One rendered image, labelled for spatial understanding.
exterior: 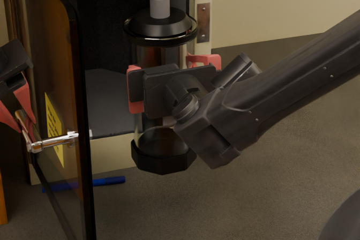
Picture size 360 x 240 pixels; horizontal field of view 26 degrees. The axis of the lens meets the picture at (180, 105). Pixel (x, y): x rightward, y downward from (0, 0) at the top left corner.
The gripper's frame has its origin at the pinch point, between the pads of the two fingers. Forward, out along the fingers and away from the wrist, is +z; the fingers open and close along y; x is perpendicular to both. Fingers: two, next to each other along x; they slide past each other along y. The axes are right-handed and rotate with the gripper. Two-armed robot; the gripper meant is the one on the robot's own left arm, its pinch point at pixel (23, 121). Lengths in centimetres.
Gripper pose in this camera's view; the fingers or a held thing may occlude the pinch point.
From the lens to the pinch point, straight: 102.6
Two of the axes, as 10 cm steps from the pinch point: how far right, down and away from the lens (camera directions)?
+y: -8.4, 5.3, -1.0
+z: 3.7, 7.0, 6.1
